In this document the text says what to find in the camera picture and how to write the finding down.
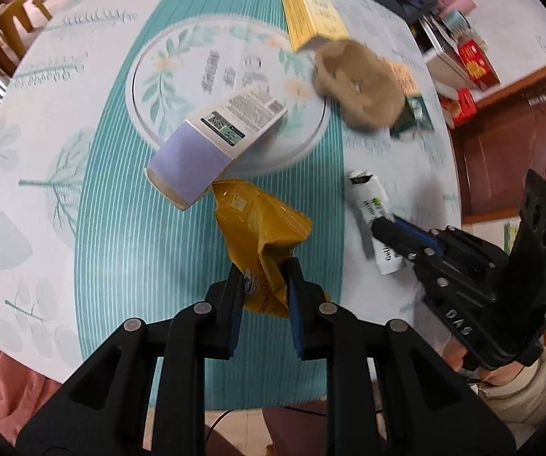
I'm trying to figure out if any yellow snack bag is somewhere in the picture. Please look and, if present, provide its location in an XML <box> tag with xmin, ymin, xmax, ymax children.
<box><xmin>211</xmin><ymin>179</ymin><xmax>312</xmax><ymax>318</ymax></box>

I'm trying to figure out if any white purple carton box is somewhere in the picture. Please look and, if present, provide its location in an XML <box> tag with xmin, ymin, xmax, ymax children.
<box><xmin>144</xmin><ymin>84</ymin><xmax>287</xmax><ymax>211</ymax></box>

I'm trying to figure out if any brown paper pulp tray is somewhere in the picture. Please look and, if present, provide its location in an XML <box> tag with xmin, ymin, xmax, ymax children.
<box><xmin>313</xmin><ymin>39</ymin><xmax>406</xmax><ymax>131</ymax></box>

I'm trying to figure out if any yellow carton box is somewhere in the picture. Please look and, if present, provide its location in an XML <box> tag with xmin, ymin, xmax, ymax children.
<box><xmin>281</xmin><ymin>0</ymin><xmax>349</xmax><ymax>52</ymax></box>

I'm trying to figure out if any person's right hand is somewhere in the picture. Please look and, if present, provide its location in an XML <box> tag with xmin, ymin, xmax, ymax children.
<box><xmin>442</xmin><ymin>337</ymin><xmax>525</xmax><ymax>386</ymax></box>

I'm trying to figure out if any white tv stand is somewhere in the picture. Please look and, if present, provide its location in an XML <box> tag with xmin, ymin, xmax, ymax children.
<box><xmin>414</xmin><ymin>17</ymin><xmax>476</xmax><ymax>90</ymax></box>

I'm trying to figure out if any red gift box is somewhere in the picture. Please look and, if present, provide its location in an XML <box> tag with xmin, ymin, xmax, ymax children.
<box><xmin>457</xmin><ymin>39</ymin><xmax>500</xmax><ymax>91</ymax></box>

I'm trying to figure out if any patterned teal tablecloth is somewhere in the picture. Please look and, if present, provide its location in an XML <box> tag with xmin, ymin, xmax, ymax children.
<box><xmin>0</xmin><ymin>0</ymin><xmax>460</xmax><ymax>382</ymax></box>

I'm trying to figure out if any yellow plastic stool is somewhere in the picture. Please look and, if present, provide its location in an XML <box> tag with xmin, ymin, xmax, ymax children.
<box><xmin>0</xmin><ymin>0</ymin><xmax>52</xmax><ymax>77</ymax></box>

